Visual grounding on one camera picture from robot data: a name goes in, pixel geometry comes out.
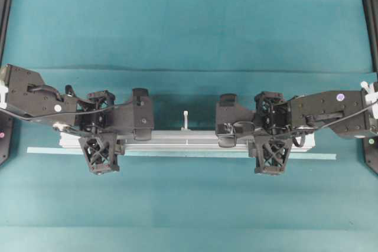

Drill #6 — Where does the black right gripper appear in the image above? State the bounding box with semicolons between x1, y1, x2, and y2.
234;91;293;175

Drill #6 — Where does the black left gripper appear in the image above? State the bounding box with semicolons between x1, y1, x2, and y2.
63;85;132;175

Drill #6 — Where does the large silver metal rail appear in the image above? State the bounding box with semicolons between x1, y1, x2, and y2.
60;129;315;158

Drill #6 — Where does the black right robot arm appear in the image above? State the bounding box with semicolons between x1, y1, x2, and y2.
232;83;377;175

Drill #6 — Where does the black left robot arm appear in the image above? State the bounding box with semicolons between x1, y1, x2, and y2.
1;64;133;175

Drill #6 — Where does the light green tape strip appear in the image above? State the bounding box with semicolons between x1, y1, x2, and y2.
27;147;337;161

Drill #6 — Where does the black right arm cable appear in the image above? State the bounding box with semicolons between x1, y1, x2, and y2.
229;103;374;149

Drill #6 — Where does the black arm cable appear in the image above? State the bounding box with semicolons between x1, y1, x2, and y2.
0;85;139;122
229;103;374;149

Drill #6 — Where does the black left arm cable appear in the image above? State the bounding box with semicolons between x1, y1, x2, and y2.
0;85;139;122

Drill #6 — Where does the black left frame post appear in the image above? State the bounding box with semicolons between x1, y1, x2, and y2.
0;0;12;61

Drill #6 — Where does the black frame post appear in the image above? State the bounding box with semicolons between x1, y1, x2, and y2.
362;0;377;73
0;0;12;61

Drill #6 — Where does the black right frame post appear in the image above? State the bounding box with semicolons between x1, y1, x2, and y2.
362;0;377;73

